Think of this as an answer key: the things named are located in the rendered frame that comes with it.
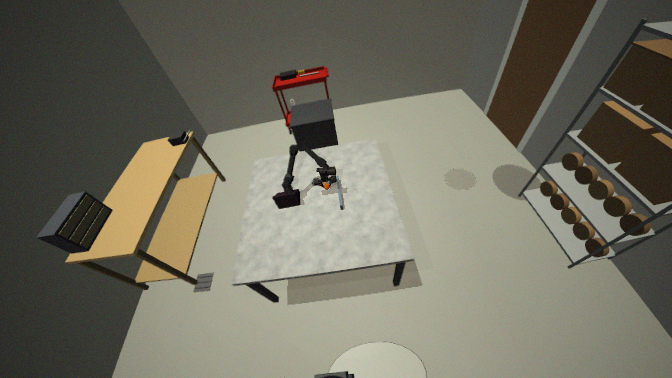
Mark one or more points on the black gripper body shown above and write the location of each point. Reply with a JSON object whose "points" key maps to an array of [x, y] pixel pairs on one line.
{"points": [[325, 179]]}

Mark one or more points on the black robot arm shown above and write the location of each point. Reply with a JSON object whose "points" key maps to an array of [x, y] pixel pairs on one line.
{"points": [[293, 150]]}

